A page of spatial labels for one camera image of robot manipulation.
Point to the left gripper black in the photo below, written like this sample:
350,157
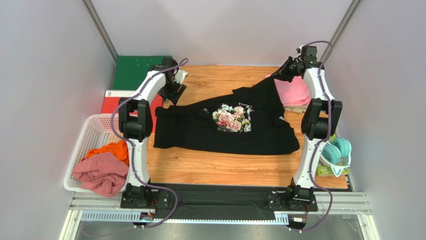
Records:
174,96

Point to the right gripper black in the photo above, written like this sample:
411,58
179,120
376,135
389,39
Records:
286,69

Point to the black floral t shirt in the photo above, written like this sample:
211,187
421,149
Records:
249,121

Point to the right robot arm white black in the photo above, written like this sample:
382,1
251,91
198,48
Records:
318,123

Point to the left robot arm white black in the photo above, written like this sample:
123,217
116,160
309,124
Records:
136,124

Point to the folded pink t shirt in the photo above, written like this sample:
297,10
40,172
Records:
294,93

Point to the folded beige t shirt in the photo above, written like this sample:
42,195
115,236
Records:
296,109

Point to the orange t shirt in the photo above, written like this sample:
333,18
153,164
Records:
118,149

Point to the white plastic laundry basket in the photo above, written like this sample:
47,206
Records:
98,130

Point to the teal headphones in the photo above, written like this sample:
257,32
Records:
336,151

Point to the green book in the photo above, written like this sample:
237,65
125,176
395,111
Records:
324,171

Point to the dusty pink t shirt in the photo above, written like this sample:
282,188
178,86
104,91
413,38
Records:
102,174

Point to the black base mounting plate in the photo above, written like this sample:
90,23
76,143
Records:
169,196

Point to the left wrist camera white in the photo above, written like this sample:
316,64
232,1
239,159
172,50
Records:
180,76

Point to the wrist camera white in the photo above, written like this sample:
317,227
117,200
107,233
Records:
299,50
180,76

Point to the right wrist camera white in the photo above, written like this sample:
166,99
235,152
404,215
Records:
299,50

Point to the green ring binder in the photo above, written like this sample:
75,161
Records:
131,70

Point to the red ring binder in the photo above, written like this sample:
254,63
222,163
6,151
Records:
112,97

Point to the aluminium frame rail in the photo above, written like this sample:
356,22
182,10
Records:
108,210

